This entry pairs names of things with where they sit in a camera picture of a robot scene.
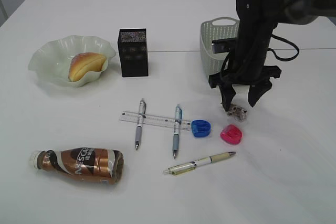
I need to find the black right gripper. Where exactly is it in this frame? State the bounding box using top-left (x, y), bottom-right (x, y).
top-left (208, 66), bottom-right (281, 112)

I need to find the paper piece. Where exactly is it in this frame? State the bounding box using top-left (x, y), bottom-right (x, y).
top-left (224, 103), bottom-right (247, 122)

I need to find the brown Nescafe coffee bottle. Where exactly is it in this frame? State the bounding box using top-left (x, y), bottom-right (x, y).
top-left (29, 147), bottom-right (124, 185)

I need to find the bread bun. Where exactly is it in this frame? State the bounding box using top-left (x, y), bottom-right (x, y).
top-left (68, 52), bottom-right (107, 82)

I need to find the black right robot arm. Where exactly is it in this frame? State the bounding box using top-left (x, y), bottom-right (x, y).
top-left (208, 0), bottom-right (335, 111)

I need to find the pink pencil sharpener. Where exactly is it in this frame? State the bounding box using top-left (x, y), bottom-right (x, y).
top-left (220, 124), bottom-right (243, 145)

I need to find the blue pencil sharpener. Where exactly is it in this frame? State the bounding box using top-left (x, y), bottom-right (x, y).
top-left (191, 120), bottom-right (211, 138)

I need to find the light green woven basket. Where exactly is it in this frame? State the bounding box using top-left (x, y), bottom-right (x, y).
top-left (199, 17), bottom-right (239, 79)

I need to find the blue grip ballpoint pen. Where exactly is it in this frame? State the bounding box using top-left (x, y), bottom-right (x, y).
top-left (172, 104), bottom-right (182, 159)

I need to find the white beige ballpoint pen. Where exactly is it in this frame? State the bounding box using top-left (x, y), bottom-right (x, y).
top-left (163, 151), bottom-right (236, 176)

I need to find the grey grip ballpoint pen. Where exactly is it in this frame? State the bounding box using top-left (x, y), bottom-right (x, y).
top-left (135, 99), bottom-right (146, 150)

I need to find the black mesh pen holder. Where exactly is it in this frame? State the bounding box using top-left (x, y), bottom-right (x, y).
top-left (118, 28), bottom-right (149, 78)

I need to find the pale green wavy plate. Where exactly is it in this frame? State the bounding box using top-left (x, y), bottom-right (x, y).
top-left (28, 35), bottom-right (116, 87)

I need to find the clear plastic ruler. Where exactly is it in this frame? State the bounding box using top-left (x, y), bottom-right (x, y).
top-left (119, 111), bottom-right (192, 131)

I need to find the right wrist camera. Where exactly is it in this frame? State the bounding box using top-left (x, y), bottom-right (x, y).
top-left (211, 38), bottom-right (237, 54)

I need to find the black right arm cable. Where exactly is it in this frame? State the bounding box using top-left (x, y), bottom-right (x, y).
top-left (257, 0), bottom-right (336, 63)

